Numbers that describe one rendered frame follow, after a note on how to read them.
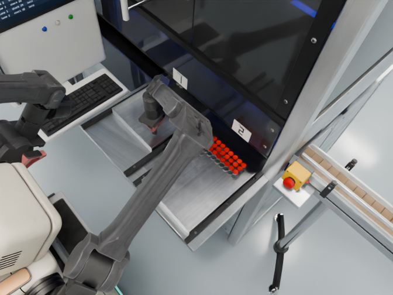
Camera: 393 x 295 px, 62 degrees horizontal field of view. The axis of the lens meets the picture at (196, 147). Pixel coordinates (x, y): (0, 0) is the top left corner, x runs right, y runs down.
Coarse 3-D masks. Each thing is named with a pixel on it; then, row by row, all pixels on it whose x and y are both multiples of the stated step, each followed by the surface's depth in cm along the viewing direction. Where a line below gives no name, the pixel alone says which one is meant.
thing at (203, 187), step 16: (192, 160) 129; (208, 160) 129; (192, 176) 125; (208, 176) 125; (224, 176) 126; (240, 176) 126; (176, 192) 121; (192, 192) 121; (208, 192) 122; (224, 192) 122; (176, 208) 117; (192, 208) 118; (208, 208) 118; (192, 224) 115
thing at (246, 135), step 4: (236, 124) 121; (240, 124) 119; (232, 128) 124; (236, 128) 122; (240, 128) 120; (244, 128) 118; (236, 132) 124; (240, 132) 122; (244, 132) 120; (248, 132) 118; (244, 136) 121; (248, 136) 120; (248, 140) 121
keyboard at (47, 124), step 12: (96, 84) 155; (108, 84) 154; (72, 96) 148; (84, 96) 149; (96, 96) 150; (108, 96) 151; (72, 108) 145; (84, 108) 145; (48, 120) 140; (60, 120) 141; (72, 120) 143; (48, 132) 138
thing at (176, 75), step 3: (174, 69) 132; (174, 72) 133; (177, 72) 131; (174, 75) 134; (177, 75) 133; (180, 75) 131; (174, 78) 136; (177, 78) 134; (180, 78) 132; (183, 78) 131; (186, 78) 129; (177, 81) 136; (180, 81) 134; (183, 81) 132; (186, 81) 130; (183, 84) 133; (186, 84) 132; (186, 87) 133
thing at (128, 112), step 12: (168, 84) 149; (132, 96) 140; (180, 96) 146; (192, 96) 146; (120, 108) 139; (132, 108) 140; (204, 108) 143; (120, 120) 136; (132, 120) 137; (168, 120) 138; (132, 132) 133; (144, 132) 134; (168, 132) 135; (144, 144) 130; (156, 144) 128
